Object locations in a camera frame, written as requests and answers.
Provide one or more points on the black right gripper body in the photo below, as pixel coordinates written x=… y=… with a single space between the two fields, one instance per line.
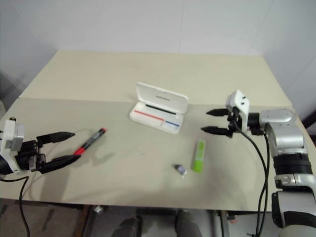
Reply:
x=234 y=123

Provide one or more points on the black marker with red cap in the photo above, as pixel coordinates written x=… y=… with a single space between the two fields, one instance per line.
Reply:
x=90 y=142

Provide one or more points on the green translucent highlighter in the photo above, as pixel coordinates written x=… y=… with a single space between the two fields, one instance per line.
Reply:
x=198 y=158

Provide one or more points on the dark rounded shape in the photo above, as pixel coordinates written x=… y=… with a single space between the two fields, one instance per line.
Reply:
x=128 y=227
x=186 y=223

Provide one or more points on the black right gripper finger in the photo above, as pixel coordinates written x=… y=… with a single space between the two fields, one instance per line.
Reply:
x=217 y=130
x=218 y=112

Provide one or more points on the white open pencil case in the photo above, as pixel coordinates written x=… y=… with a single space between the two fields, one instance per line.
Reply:
x=160 y=101

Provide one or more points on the grey metal table frame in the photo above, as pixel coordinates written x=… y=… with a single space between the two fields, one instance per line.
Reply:
x=223 y=223

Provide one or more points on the silver metal bracket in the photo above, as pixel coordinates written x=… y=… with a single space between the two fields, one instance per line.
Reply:
x=98 y=209

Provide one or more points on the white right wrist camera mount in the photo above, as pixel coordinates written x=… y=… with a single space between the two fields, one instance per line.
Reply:
x=240 y=103

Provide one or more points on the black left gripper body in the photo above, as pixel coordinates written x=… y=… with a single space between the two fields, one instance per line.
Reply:
x=29 y=155

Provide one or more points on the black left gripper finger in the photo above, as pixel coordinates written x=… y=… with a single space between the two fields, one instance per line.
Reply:
x=58 y=137
x=60 y=163

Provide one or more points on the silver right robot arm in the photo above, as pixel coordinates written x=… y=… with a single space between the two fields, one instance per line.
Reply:
x=288 y=138

